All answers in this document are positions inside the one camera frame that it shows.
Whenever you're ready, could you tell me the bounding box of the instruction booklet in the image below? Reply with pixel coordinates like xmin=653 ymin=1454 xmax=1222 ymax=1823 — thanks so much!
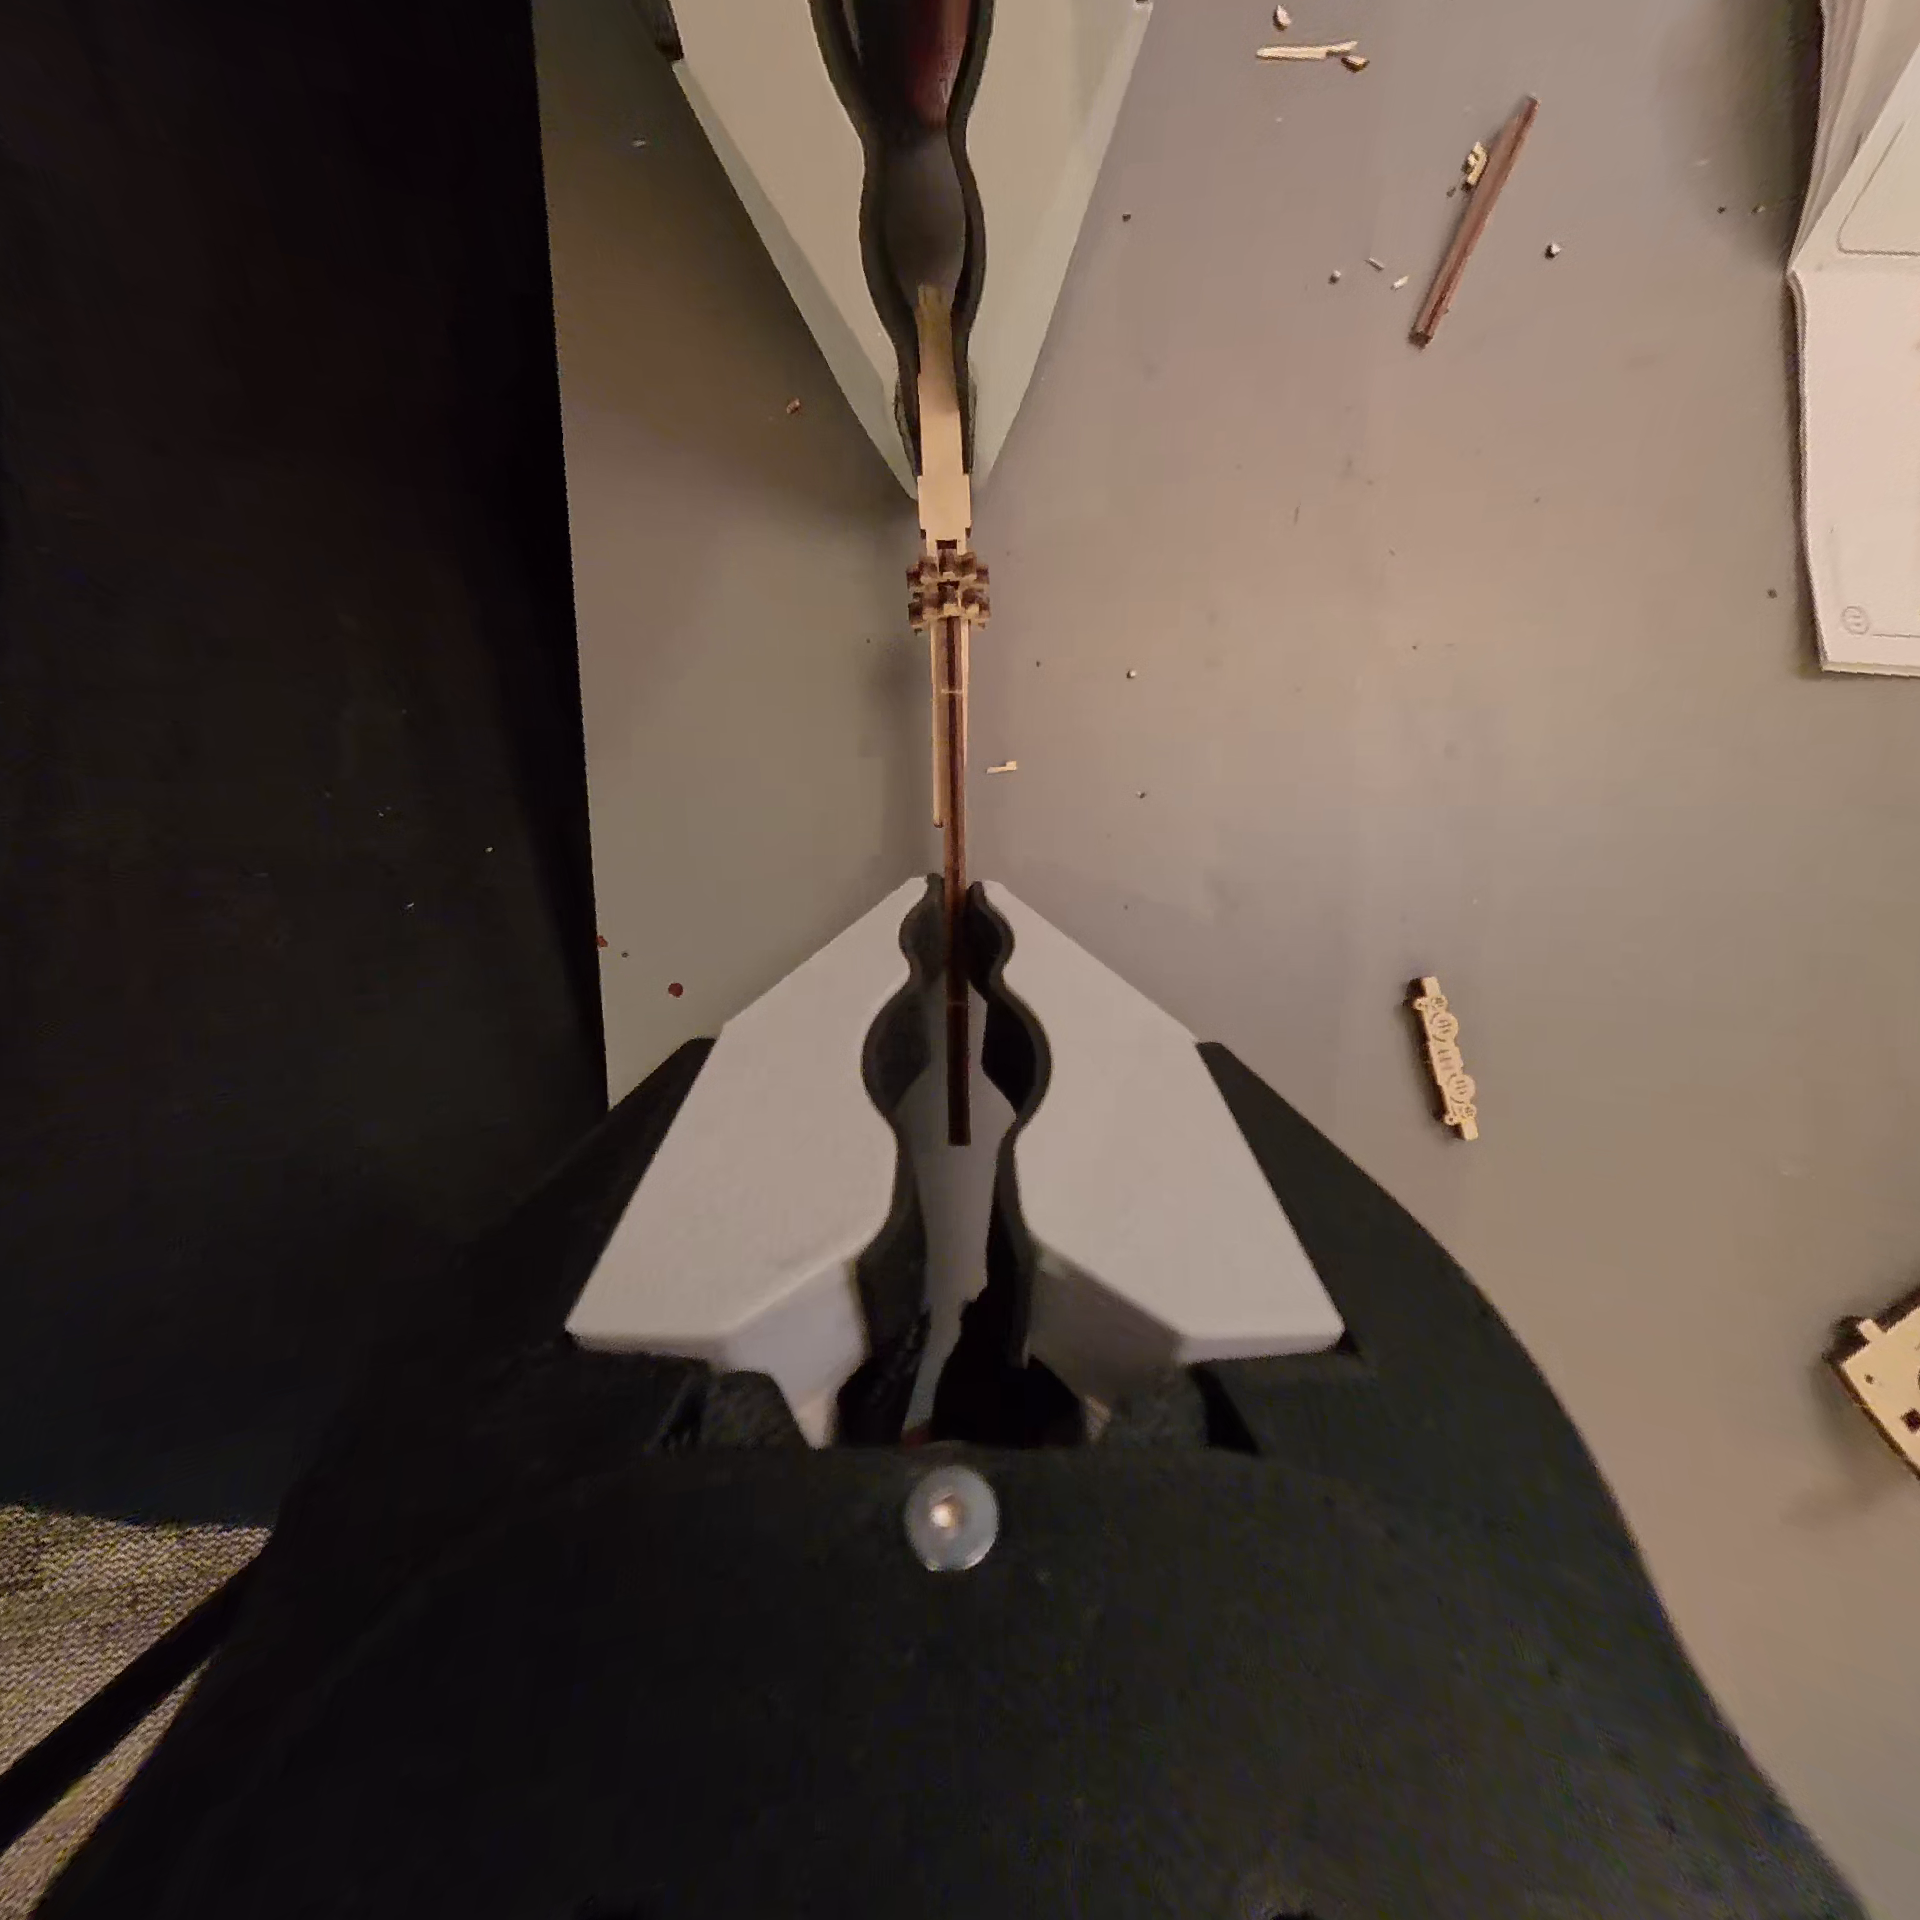
xmin=1785 ymin=0 xmax=1920 ymax=676

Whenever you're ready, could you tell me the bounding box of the short wooden rod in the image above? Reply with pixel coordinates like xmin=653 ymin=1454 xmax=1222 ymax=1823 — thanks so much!
xmin=1411 ymin=97 xmax=1541 ymax=347

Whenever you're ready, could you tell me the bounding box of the small toothed wooden strip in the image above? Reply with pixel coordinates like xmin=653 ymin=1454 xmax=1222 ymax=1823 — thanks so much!
xmin=1411 ymin=978 xmax=1487 ymax=1142

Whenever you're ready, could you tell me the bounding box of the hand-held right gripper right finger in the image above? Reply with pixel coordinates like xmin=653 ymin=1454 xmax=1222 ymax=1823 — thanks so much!
xmin=966 ymin=877 xmax=1347 ymax=1412

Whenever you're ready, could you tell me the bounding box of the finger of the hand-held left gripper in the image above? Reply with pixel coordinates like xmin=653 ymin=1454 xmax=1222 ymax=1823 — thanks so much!
xmin=666 ymin=0 xmax=924 ymax=498
xmin=944 ymin=0 xmax=1157 ymax=479

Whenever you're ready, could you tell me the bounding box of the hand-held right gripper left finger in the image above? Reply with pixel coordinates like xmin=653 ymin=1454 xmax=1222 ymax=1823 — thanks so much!
xmin=564 ymin=875 xmax=949 ymax=1450

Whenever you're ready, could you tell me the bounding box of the long wooden shaft with collars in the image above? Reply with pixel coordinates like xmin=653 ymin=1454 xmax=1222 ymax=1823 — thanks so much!
xmin=905 ymin=284 xmax=999 ymax=1150

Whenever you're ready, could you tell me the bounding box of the partly built wooden model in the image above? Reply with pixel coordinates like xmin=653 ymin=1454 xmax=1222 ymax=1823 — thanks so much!
xmin=1825 ymin=1291 xmax=1920 ymax=1480

